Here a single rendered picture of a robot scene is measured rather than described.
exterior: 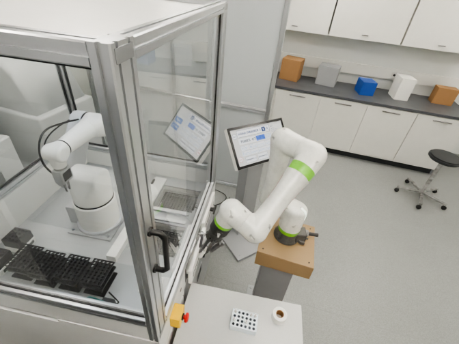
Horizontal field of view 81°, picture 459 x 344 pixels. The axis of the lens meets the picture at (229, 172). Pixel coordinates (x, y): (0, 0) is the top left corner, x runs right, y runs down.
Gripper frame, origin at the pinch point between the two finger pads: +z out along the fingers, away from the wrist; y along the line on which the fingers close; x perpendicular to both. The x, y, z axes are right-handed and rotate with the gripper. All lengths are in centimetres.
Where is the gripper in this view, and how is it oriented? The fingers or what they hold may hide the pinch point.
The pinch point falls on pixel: (203, 252)
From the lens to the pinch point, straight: 143.1
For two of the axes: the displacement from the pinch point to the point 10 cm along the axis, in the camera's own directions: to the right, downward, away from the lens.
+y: 8.9, 4.3, 1.3
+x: 1.7, -5.8, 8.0
